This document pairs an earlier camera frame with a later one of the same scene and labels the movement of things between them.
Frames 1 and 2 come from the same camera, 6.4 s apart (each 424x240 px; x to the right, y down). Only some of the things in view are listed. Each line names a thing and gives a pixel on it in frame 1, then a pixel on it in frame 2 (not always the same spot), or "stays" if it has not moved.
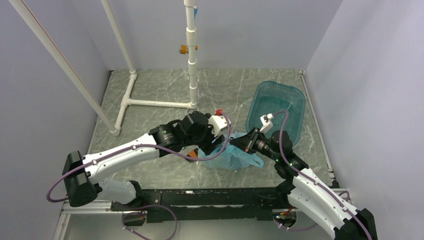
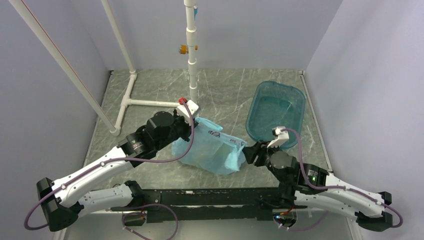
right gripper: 246,142 -> 259,148
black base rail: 208,205 stays
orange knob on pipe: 183,49 stays
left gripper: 209,147 -> 188,127
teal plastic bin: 286,105 stays
